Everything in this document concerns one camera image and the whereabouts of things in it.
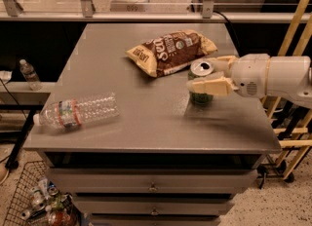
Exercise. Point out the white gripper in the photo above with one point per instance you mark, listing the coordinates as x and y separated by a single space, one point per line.
250 74

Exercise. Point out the green soda can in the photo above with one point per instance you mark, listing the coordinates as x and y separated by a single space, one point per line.
199 70

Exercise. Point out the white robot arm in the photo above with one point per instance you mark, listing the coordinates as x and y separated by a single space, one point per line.
288 77

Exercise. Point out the brown chip bag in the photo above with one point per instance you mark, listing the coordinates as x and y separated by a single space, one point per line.
170 53

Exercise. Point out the grey drawer cabinet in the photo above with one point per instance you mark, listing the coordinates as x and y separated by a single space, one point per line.
163 161

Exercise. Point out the clear plastic bottle lying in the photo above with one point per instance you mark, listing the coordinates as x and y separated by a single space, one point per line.
75 112

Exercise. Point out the small upright water bottle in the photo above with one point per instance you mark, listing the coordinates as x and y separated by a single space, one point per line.
30 75

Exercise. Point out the grey side shelf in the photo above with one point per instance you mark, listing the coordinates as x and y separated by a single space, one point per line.
18 96

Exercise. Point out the metal railing beam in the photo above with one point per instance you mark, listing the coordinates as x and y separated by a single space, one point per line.
143 16

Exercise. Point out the wire basket with trash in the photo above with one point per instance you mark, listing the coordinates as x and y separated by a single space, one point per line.
37 201

